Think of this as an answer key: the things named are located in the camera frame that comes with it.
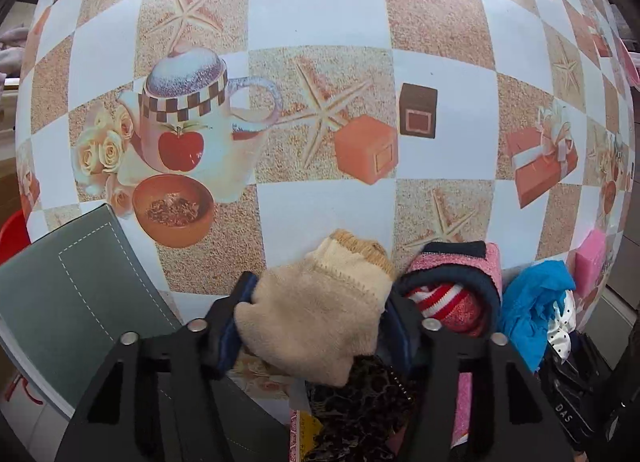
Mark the orange printed paper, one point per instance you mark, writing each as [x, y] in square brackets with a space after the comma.
[305, 437]

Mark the red plastic chair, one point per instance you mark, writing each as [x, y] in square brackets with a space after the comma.
[12, 237]

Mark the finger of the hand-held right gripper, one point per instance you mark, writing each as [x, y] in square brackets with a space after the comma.
[565, 407]

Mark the printed checkered tablecloth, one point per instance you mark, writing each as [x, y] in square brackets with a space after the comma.
[320, 17]

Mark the beige knitted glove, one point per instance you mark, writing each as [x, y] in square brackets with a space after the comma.
[310, 312]

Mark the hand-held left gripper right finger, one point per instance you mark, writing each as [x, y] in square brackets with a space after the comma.
[402, 337]

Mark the white polka dot scrunchie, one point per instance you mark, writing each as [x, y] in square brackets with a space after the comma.
[562, 332]

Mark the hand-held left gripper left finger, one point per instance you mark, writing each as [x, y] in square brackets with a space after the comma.
[234, 324]

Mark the blue cloth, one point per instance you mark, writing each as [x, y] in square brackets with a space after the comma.
[525, 302]

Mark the leopard print scarf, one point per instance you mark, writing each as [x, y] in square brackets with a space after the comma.
[350, 407]

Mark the pink navy knitted hat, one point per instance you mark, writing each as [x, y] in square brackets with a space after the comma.
[450, 262]

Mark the grey-green storage box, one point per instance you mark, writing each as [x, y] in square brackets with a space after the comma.
[75, 302]

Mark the red white striped sock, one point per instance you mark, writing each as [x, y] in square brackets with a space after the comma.
[450, 309]

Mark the pink sponge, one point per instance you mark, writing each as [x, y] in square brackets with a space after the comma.
[590, 257]

